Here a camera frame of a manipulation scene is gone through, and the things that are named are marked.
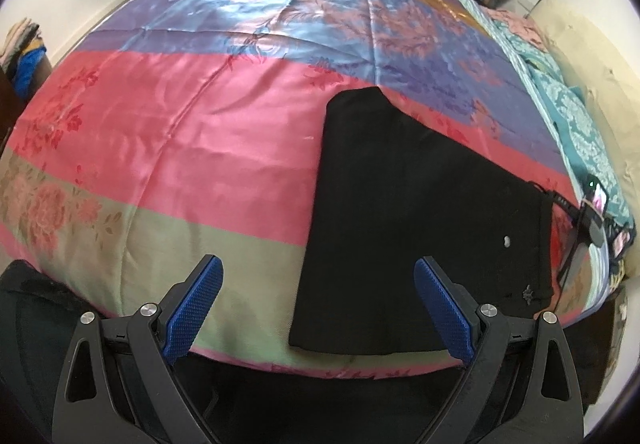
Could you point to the teal patterned bed sheet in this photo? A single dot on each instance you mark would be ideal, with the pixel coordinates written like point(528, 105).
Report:
point(575, 124)

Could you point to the black pants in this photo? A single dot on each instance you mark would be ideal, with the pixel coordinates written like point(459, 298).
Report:
point(410, 224)

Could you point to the pink floral pillow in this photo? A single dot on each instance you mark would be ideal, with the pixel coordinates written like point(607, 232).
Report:
point(517, 26)

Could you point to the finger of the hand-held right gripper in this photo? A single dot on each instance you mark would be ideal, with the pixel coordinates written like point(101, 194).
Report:
point(570, 259)

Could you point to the cream padded headboard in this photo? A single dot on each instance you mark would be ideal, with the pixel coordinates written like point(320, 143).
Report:
point(600, 64)

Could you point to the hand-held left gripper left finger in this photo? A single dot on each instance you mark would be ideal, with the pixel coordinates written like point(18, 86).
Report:
point(197, 309)

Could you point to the person's dark clothing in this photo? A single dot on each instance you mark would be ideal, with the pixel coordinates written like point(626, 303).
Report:
point(325, 404)

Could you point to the pile of folded clothes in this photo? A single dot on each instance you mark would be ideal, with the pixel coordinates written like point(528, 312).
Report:
point(22, 54)

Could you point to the colourful striped satin blanket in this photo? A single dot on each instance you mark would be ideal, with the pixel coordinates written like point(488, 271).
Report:
point(175, 124)

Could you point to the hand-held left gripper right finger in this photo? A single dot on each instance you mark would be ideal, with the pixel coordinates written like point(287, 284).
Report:
point(445, 309)

